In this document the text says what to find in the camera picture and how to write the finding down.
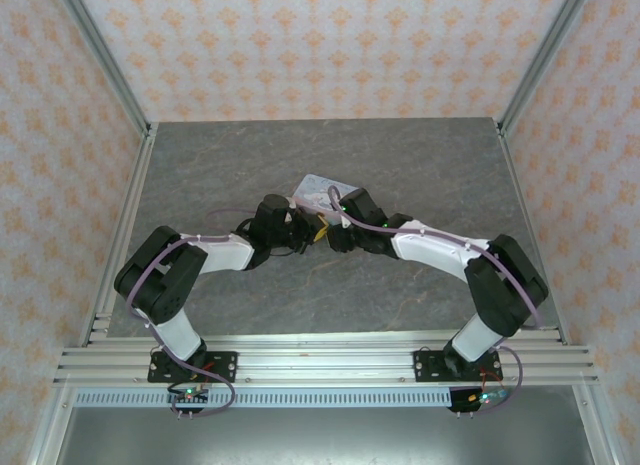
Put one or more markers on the cartoon print tin box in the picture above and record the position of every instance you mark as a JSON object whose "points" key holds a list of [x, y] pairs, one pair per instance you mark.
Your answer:
{"points": [[315, 190]]}

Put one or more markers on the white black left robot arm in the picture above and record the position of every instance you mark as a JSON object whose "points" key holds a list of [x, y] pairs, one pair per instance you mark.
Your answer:
{"points": [[220, 255]]}

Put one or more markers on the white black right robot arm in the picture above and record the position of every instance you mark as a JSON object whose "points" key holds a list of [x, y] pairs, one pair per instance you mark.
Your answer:
{"points": [[440, 250]]}

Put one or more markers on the small circuit board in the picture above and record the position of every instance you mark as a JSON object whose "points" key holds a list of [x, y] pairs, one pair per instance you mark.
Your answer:
{"points": [[189, 396], [480, 399]]}

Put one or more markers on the grey metal sheet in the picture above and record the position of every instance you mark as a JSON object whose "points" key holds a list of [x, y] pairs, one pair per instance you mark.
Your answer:
{"points": [[320, 437]]}

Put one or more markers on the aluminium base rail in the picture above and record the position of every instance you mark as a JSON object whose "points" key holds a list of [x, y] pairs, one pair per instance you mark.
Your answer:
{"points": [[325, 360]]}

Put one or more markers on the aluminium side rail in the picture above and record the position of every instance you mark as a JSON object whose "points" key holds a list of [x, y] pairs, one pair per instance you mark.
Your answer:
{"points": [[527, 210], [120, 225]]}

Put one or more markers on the aluminium frame post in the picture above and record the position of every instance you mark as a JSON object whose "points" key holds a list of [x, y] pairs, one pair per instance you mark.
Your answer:
{"points": [[102, 55], [542, 55]]}

